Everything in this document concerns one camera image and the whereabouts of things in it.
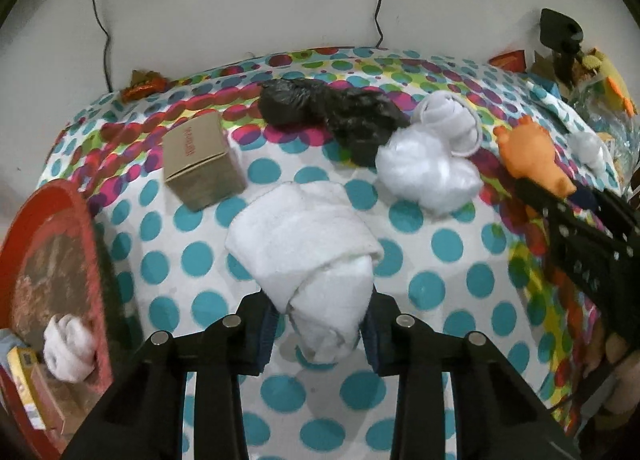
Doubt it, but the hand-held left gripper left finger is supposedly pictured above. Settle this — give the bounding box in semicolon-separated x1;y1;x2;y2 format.
60;292;281;460

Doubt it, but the black plastic bag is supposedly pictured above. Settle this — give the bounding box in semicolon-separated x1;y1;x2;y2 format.
257;77;411;167

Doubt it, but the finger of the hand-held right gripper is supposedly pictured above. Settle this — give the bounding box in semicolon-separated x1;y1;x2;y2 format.
572;186;640;241
517;180;640;271

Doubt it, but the yellow knitted toy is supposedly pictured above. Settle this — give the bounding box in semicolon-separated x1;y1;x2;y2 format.
575;47;638;116

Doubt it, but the orange candy wrapper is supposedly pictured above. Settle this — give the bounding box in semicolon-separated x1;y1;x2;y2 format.
122;70;168;102

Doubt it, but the dark red box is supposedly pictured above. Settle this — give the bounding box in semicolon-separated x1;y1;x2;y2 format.
30;365;68;436

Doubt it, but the person's right hand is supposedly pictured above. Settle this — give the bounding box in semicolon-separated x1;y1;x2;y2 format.
599;332;640;413

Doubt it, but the polka-dot tablecloth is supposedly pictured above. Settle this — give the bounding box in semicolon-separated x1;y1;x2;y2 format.
37;46;626;460

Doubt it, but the orange toy pig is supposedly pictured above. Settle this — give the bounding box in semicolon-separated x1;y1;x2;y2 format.
492;117;578;198

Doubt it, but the yellow cardboard box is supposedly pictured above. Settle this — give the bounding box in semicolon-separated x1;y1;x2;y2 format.
6;346;46;431

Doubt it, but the red packet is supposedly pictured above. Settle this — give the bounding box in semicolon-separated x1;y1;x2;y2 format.
489;50;527;73

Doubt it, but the black phone holder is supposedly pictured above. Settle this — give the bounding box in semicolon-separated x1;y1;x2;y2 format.
539;7;585;91

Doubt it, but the clear plastic bag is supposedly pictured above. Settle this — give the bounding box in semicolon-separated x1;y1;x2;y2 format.
570;80;640;191

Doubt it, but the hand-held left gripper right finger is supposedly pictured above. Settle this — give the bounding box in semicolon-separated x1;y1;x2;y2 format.
360;290;583;460

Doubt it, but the red round tray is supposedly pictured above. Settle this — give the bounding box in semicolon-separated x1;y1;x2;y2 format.
0;179;118;460

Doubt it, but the white plastic bag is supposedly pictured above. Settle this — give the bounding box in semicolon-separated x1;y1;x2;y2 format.
375;127;485;215

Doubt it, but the thin black cable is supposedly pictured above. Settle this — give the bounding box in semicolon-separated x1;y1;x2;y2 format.
374;0;396;48
84;0;113;93

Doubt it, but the brown cardboard box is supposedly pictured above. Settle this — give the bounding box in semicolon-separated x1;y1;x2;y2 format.
164;111;247;213

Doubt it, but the brown cardboard scrap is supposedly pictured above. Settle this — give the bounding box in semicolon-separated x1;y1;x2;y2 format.
530;47;558;81

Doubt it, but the white sock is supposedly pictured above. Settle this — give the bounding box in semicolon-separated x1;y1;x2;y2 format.
411;91;483;158
42;314;98;383
225;182;386;363
565;130;613;173

